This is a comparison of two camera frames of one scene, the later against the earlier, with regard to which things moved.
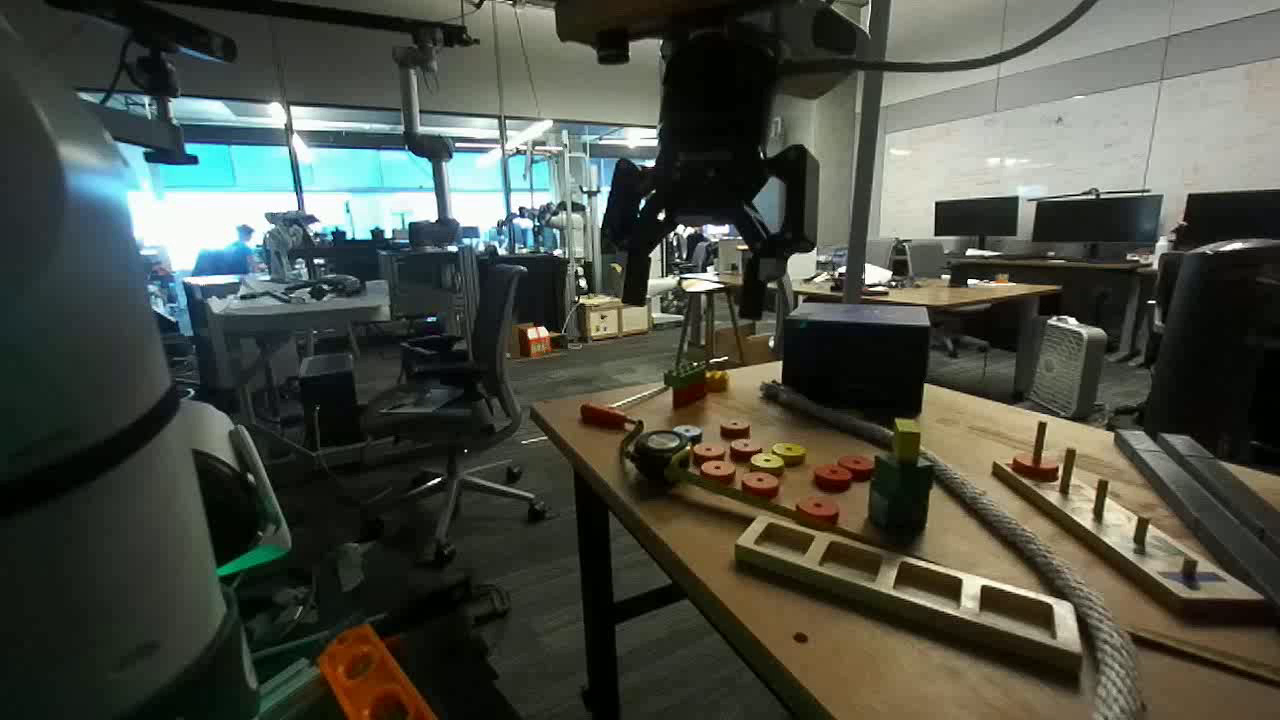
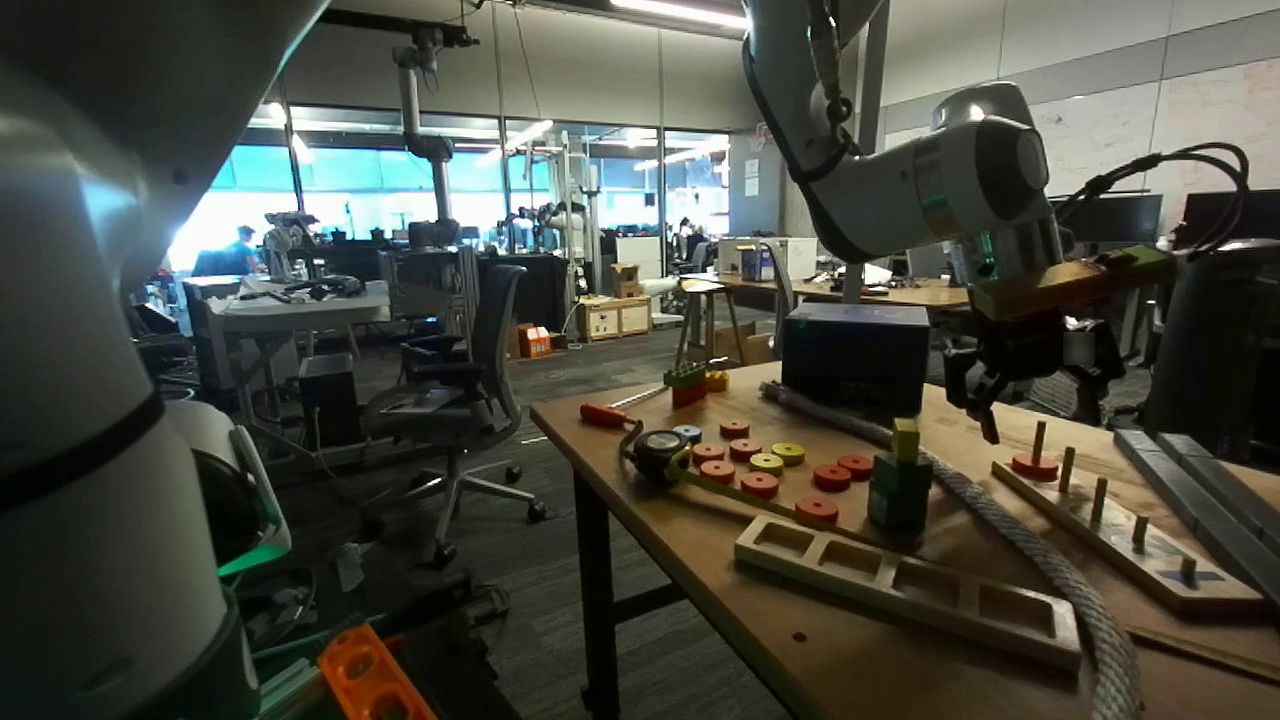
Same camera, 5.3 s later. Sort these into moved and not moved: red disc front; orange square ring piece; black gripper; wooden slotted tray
Moved: black gripper
Not moved: red disc front; wooden slotted tray; orange square ring piece
